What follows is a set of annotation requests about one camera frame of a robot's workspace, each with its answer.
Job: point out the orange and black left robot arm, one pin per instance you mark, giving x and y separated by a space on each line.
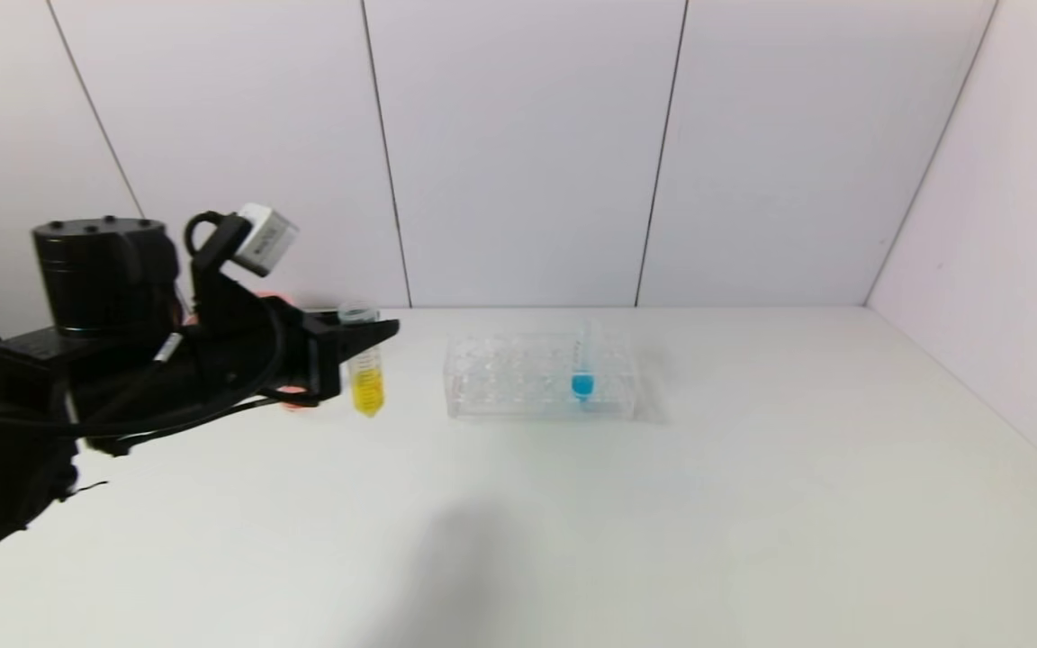
95 279

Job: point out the clear glass beaker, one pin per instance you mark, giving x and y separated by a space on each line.
302 402

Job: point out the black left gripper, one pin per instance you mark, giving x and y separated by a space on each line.
324 360

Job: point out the test tube with yellow pigment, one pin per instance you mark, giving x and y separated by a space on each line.
367 387

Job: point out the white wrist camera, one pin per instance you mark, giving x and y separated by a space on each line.
266 238

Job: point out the pink plastic bowl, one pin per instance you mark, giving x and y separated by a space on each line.
280 300

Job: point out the test tube with blue pigment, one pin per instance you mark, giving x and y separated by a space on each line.
582 385

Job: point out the clear acrylic test tube rack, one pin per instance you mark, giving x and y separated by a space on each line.
518 405

